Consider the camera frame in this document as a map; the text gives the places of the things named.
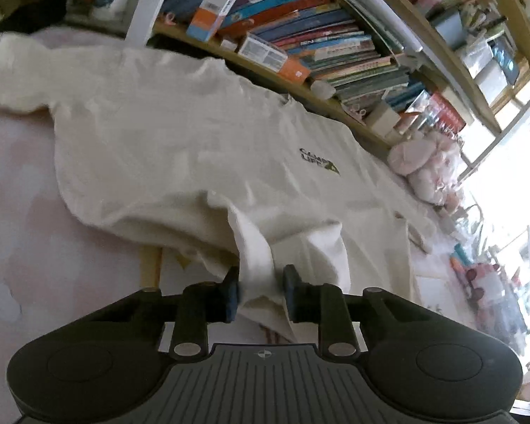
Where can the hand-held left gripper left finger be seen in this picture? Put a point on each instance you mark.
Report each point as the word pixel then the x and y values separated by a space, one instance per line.
pixel 232 300

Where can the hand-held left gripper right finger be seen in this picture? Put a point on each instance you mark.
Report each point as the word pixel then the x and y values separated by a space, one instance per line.
pixel 292 302

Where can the cream printed t-shirt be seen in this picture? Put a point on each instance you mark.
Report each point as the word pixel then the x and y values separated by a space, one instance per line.
pixel 181 141

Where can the bunch of pastel markers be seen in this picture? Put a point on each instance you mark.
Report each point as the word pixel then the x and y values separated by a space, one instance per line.
pixel 461 258

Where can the white pink plush bunny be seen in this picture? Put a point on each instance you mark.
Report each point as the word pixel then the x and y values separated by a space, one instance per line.
pixel 419 168

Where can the pink toy car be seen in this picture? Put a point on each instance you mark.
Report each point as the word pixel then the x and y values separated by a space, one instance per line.
pixel 483 287

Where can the pink scissors card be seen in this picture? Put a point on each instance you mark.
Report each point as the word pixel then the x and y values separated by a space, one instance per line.
pixel 355 107

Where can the white square pen holder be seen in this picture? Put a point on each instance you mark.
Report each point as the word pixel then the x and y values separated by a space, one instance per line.
pixel 382 117

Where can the white charger block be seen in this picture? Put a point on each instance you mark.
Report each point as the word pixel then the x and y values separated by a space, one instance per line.
pixel 323 89

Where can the pink checked cartoon desk mat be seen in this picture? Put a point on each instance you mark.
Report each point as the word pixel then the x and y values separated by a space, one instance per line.
pixel 26 229

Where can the thick red book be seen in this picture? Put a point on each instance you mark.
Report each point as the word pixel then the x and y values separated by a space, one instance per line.
pixel 446 112

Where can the flat white orange box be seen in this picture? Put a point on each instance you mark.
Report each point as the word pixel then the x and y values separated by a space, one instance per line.
pixel 269 55

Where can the row of books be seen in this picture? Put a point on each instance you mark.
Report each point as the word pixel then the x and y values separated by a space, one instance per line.
pixel 327 39

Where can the tall white blue orange box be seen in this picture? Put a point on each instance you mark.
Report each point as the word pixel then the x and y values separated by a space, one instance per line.
pixel 216 4

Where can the white wooden bookshelf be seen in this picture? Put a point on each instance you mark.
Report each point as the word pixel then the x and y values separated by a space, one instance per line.
pixel 152 4

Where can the white jar green lid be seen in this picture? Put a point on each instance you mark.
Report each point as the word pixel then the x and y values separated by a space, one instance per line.
pixel 112 0

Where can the stack of thin booklets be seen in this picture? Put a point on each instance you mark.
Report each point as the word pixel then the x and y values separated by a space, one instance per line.
pixel 463 13

